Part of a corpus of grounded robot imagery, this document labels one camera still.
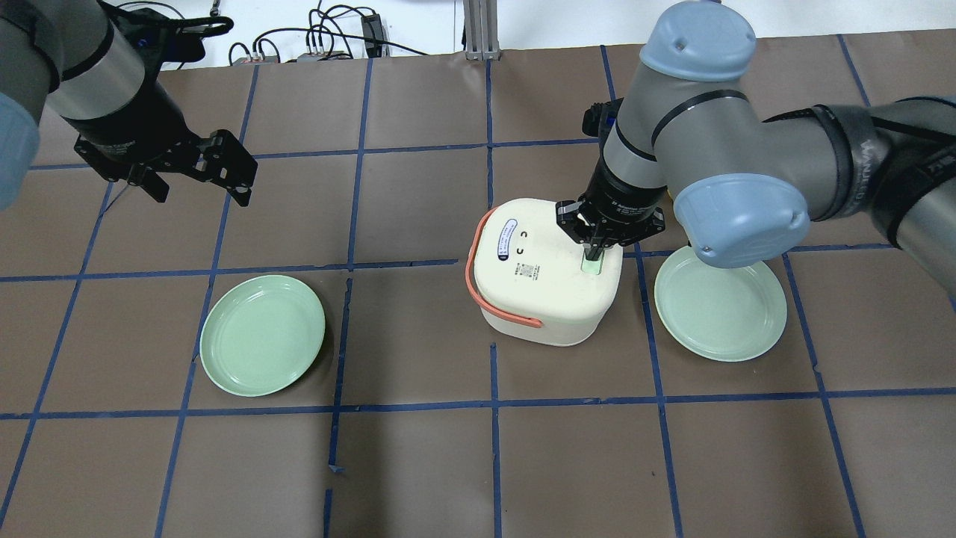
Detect green plate near yellow toy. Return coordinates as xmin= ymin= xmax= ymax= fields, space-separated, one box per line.
xmin=654 ymin=247 xmax=788 ymax=363

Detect green plate far side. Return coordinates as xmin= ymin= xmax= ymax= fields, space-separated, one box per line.
xmin=199 ymin=275 xmax=326 ymax=398

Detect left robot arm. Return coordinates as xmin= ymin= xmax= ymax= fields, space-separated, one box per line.
xmin=2 ymin=1 xmax=258 ymax=210

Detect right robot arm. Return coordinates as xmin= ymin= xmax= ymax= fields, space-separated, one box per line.
xmin=556 ymin=1 xmax=954 ymax=268

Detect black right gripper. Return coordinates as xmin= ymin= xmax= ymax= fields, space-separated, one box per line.
xmin=554 ymin=161 xmax=665 ymax=262

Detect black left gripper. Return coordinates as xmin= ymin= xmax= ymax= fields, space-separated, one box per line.
xmin=74 ymin=117 xmax=258 ymax=207

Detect aluminium frame post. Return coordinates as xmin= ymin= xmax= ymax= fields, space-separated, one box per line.
xmin=463 ymin=0 xmax=501 ymax=61

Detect black power adapter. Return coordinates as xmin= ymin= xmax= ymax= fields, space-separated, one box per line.
xmin=361 ymin=13 xmax=389 ymax=58

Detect white rice cooker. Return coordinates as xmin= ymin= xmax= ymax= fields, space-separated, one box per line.
xmin=465 ymin=198 xmax=624 ymax=347

